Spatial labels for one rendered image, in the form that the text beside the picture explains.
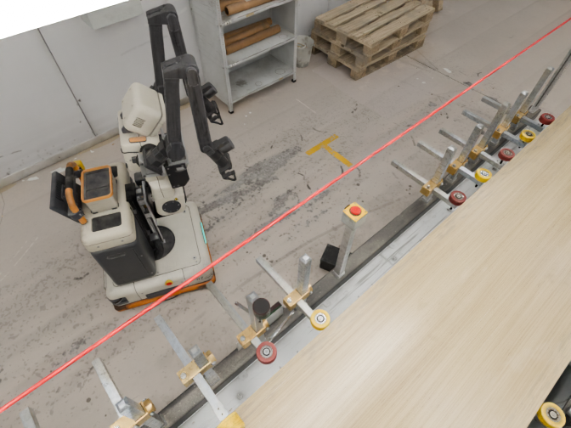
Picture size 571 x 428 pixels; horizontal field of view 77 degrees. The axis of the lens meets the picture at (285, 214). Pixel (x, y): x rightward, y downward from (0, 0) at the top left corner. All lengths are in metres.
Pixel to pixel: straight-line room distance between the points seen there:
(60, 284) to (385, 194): 2.57
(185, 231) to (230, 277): 0.46
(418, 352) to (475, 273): 0.48
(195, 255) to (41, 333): 1.11
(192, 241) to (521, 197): 1.95
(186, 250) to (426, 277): 1.51
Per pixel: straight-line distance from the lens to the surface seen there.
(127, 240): 2.07
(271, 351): 1.49
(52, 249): 3.23
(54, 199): 2.11
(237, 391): 1.75
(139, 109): 1.71
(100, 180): 2.15
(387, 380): 1.52
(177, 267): 2.43
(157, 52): 1.91
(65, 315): 2.89
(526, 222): 2.14
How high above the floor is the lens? 2.34
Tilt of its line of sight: 53 degrees down
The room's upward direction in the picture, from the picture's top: 1 degrees clockwise
